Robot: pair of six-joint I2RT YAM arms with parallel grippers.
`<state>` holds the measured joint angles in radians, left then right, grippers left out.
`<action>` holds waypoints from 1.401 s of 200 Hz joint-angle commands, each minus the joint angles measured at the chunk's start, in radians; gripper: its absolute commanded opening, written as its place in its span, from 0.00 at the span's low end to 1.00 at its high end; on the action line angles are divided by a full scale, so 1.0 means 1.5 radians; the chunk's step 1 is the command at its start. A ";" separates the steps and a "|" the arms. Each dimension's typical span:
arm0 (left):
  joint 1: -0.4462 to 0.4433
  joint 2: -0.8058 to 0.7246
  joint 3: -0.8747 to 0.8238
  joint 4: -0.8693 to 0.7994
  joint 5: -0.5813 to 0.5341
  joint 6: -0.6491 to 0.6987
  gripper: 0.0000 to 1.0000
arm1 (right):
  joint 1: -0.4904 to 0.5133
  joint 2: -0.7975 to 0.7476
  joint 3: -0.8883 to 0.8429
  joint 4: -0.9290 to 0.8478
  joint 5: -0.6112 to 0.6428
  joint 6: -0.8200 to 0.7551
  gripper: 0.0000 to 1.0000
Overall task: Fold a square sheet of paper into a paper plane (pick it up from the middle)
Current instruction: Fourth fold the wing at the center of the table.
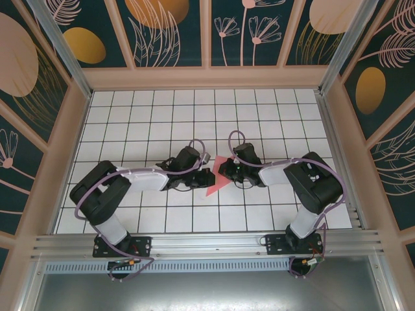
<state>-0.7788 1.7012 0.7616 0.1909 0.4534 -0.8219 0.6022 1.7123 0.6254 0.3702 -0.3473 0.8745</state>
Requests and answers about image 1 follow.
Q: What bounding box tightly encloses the slotted grey cable duct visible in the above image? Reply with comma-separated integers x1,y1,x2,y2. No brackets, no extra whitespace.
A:
43,257,292,275

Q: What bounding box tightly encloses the aluminium corner post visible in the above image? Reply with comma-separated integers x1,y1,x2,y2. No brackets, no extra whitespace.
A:
317,0,390,97
26,0,94,98

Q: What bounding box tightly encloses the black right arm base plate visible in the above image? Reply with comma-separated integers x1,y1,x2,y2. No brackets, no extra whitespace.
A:
265,233,325,257

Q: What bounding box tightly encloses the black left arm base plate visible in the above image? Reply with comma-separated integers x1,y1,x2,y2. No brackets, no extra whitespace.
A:
93,235,153,259

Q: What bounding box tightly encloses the aluminium side rail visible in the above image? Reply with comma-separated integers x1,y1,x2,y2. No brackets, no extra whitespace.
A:
315,93,370,231

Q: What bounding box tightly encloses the grey metal sheet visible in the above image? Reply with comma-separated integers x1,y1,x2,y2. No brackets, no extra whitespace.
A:
19,255,400,311

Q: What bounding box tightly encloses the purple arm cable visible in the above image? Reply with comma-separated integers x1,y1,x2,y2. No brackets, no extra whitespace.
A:
74,139,211,282
228,130,346,279

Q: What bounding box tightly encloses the pink square paper sheet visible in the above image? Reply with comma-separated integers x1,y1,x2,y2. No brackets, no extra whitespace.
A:
206,155,234,197

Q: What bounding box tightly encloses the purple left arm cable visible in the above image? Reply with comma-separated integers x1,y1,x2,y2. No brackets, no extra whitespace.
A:
74,139,211,282

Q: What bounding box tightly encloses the aluminium front rail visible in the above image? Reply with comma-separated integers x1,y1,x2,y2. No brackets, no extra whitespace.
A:
30,229,385,264

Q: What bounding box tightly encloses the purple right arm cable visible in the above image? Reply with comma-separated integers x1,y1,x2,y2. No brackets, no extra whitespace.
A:
228,130,346,279

